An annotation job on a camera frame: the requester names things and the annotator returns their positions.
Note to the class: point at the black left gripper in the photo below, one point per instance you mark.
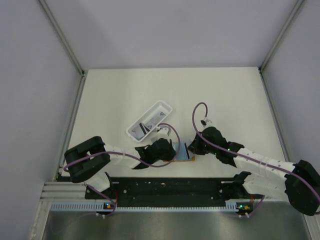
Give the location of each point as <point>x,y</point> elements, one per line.
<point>171,153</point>

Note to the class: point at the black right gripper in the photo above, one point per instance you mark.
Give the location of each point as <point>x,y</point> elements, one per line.
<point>194,147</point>

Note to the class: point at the silver card black stripe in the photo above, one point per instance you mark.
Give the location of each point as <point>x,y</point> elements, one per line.
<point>186,151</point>

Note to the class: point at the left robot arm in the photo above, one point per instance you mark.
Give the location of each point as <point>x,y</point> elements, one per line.
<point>87,162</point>

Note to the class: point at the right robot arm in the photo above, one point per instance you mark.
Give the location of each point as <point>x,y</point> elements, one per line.
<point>295,183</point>

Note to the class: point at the silver diamond card in basket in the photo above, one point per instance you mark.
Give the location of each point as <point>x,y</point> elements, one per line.
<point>149,125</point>

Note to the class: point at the silver stripe card in basket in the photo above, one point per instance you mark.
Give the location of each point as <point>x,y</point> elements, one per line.
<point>139,131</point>

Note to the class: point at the silver VIP card in basket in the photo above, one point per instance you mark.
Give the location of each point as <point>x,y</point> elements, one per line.
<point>158,117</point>

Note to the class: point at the white plastic basket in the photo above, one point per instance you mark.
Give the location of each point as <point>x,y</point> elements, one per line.
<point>149,120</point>

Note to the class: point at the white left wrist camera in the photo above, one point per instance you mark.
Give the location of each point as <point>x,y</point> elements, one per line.
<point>163,132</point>

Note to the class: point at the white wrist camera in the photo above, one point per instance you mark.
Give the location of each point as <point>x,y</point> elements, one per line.
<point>163,132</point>
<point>206,122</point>

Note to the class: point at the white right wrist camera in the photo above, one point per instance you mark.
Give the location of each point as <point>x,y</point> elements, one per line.
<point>206,122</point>

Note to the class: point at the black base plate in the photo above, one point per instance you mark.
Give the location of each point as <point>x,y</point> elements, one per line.
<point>175,191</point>

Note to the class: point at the white slotted cable duct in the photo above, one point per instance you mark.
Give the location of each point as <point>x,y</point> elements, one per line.
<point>231,206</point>

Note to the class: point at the right aluminium frame post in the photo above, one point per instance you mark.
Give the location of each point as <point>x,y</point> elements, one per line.
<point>293,15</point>

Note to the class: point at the aluminium frame post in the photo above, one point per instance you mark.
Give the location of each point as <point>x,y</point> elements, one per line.
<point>76,97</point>
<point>293,15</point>

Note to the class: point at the left aluminium frame post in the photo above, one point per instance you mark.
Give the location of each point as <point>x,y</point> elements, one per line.
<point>76,97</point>

